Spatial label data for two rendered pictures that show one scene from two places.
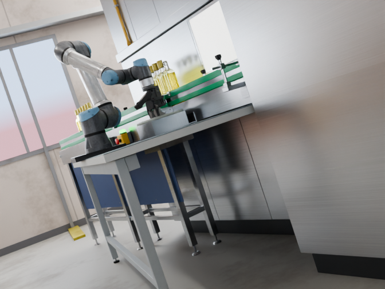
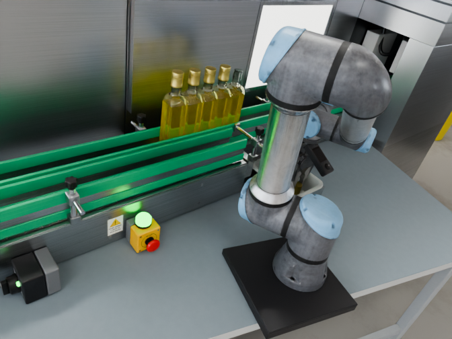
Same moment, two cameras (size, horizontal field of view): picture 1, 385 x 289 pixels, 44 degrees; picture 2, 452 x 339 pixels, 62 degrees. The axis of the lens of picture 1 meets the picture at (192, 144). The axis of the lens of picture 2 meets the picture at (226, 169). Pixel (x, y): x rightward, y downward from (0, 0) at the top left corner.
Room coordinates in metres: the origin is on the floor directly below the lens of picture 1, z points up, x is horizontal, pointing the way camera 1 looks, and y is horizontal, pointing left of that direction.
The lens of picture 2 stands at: (2.99, 1.16, 1.58)
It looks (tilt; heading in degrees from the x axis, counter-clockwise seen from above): 35 degrees down; 258
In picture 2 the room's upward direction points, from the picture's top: 12 degrees clockwise
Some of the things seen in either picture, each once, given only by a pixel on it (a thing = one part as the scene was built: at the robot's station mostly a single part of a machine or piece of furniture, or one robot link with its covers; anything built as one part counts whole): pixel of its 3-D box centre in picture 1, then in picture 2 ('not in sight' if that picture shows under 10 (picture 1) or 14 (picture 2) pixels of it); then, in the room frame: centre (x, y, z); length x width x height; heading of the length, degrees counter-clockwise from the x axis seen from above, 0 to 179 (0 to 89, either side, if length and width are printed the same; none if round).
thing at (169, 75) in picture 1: (173, 86); (229, 112); (2.77, 0.00, 0.99); 0.06 x 0.06 x 0.21; 35
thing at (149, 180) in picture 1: (126, 174); not in sight; (3.47, 0.53, 0.54); 1.59 x 0.18 x 0.43; 34
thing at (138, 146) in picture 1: (209, 120); (211, 151); (2.78, -0.14, 0.73); 1.58 x 1.52 x 0.04; 18
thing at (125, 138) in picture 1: (125, 139); (142, 233); (3.02, 0.40, 0.79); 0.07 x 0.07 x 0.07; 34
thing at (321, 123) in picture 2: (126, 75); (315, 122); (2.55, 0.22, 1.10); 0.11 x 0.11 x 0.08; 58
